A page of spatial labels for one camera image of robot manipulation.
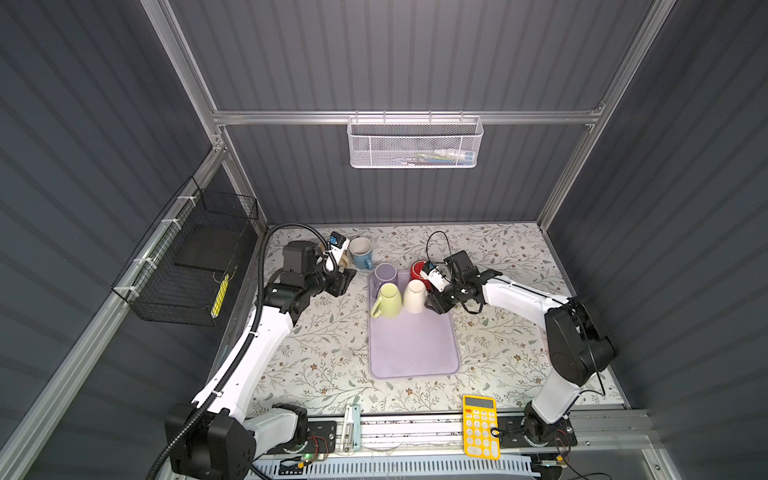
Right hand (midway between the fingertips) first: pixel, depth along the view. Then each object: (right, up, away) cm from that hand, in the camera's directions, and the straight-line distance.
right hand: (436, 300), depth 93 cm
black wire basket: (-65, +10, -21) cm, 69 cm away
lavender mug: (-16, +8, +3) cm, 19 cm away
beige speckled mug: (-30, +12, +9) cm, 34 cm away
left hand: (-27, +11, -14) cm, 32 cm away
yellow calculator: (+9, -27, -17) cm, 33 cm away
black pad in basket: (-60, +16, -18) cm, 65 cm away
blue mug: (-25, +17, +13) cm, 33 cm away
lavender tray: (-8, -13, -4) cm, 16 cm away
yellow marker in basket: (-54, +5, -24) cm, 59 cm away
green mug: (-15, -1, -3) cm, 15 cm away
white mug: (-7, +2, -2) cm, 8 cm away
